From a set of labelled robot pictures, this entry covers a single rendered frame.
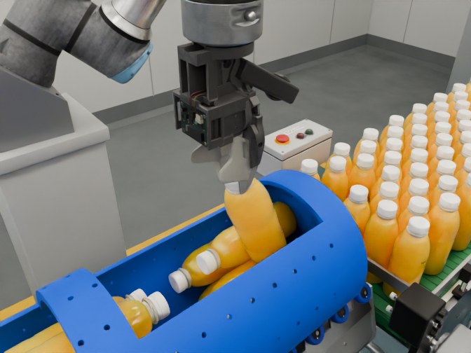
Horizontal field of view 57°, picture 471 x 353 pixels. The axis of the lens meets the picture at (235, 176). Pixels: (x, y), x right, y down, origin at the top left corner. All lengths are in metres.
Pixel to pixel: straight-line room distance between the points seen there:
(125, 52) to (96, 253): 0.66
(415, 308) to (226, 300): 0.43
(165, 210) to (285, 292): 2.10
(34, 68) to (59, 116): 0.13
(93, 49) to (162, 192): 1.76
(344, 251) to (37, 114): 0.85
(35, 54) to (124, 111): 2.59
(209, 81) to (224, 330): 0.32
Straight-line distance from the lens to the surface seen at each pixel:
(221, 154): 0.61
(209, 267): 0.76
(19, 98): 1.21
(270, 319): 0.65
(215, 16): 0.47
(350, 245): 0.75
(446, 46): 5.32
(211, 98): 0.50
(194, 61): 0.48
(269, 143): 1.15
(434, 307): 0.93
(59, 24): 1.23
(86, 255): 1.48
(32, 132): 1.24
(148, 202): 2.79
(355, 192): 0.98
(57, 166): 1.28
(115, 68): 1.24
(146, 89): 3.83
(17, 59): 1.22
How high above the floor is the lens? 1.67
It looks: 34 degrees down
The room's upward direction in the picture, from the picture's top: straight up
